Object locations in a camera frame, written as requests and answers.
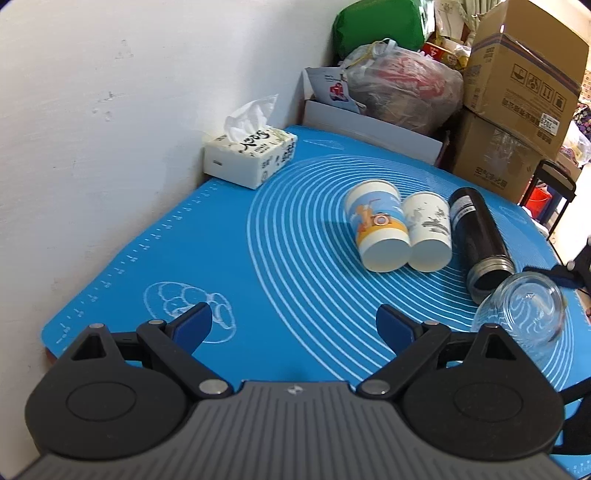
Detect large brown cardboard box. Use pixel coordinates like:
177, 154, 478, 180
463, 0, 589, 139

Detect black stool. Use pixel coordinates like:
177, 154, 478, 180
517, 159, 578, 236

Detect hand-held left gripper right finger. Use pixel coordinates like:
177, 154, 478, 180
355, 304, 528, 398

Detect brown cardboard box clear tape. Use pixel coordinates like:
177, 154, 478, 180
450, 108, 561, 204

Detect clear glass cup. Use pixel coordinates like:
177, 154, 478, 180
471, 271, 568, 358

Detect orange and blue printed cup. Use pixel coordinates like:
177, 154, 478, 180
344, 180, 411, 273

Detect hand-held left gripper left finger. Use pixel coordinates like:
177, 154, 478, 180
59, 302, 233, 400

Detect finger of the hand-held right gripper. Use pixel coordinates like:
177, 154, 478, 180
522, 264, 577, 288

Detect black thermos bottle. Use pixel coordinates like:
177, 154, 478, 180
449, 187, 515, 304

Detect white grey-printed paper cup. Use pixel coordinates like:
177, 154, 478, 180
403, 191, 453, 272

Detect red bucket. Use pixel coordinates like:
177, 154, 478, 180
526, 185, 553, 219

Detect black metal frame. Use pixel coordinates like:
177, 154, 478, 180
551, 383, 591, 462

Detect white tissue box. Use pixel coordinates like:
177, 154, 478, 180
203, 95, 297, 190

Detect white flat cardboard box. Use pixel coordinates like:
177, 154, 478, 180
302, 67, 444, 167

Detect red and yellow snack packet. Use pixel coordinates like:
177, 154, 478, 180
422, 37, 472, 71

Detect clear plastic bag red contents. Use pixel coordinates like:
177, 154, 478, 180
339, 39, 465, 137

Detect green bag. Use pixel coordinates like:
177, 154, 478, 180
333, 0, 428, 61

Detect white red-printed paper bag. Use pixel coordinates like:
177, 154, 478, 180
306, 67, 368, 115

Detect blue silicone baking mat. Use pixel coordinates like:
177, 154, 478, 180
41, 124, 591, 480

